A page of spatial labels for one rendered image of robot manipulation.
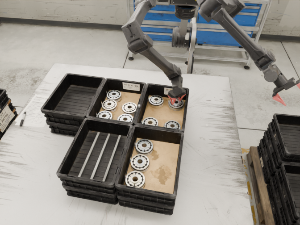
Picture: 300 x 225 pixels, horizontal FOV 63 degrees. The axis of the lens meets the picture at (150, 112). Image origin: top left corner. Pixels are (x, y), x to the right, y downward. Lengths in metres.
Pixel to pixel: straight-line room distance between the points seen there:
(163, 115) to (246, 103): 1.69
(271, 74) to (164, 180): 0.74
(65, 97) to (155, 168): 0.86
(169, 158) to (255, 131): 1.60
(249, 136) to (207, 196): 1.42
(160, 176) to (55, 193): 0.60
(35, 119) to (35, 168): 0.43
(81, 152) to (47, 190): 0.28
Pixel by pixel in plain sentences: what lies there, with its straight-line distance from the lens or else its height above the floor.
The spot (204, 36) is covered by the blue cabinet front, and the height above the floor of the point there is 0.43.
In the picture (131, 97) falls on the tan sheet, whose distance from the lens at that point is 1.75.
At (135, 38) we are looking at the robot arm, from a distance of 1.20.
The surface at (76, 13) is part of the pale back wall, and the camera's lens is 4.59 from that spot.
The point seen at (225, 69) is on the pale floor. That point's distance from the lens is 3.63.
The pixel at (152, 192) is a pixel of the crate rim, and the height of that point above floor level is 0.93.
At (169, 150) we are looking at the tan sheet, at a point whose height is 0.83.
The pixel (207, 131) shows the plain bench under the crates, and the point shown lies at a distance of 1.75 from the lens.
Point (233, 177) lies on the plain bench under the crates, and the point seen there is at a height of 0.70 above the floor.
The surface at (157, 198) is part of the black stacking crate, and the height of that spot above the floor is 0.87.
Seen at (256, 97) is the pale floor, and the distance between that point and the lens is 3.29.
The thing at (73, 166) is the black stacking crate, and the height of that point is 0.83.
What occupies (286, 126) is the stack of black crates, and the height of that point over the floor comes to 0.49.
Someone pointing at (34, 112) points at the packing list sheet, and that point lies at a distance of 2.01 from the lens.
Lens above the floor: 2.00
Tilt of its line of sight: 45 degrees down
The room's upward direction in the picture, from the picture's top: 1 degrees clockwise
